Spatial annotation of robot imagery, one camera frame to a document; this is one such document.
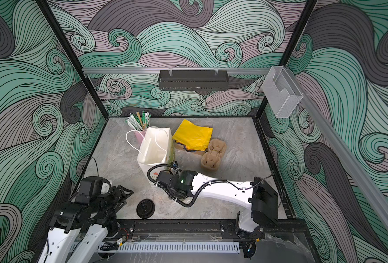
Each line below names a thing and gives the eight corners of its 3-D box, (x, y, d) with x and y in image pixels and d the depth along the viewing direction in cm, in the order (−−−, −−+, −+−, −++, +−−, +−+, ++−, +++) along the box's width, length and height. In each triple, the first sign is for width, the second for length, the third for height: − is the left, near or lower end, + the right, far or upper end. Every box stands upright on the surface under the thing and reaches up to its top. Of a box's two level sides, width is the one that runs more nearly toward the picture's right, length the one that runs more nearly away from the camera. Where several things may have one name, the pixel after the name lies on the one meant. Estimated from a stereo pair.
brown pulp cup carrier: (197, 168, 95) (197, 163, 90) (211, 142, 107) (212, 136, 102) (214, 176, 92) (215, 171, 87) (226, 149, 104) (228, 143, 99)
